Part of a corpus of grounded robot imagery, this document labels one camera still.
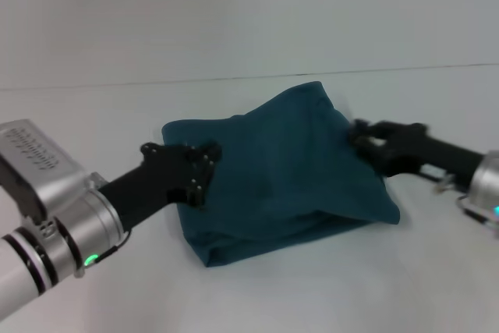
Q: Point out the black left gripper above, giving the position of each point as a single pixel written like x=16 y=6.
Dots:
x=160 y=181

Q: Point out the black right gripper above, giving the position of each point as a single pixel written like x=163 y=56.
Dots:
x=421 y=153

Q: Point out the teal FREE print T-shirt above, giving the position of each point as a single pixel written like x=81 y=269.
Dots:
x=280 y=169

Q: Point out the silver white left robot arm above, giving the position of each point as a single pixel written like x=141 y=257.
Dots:
x=54 y=243

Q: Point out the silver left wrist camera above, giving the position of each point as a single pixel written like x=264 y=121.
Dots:
x=35 y=169

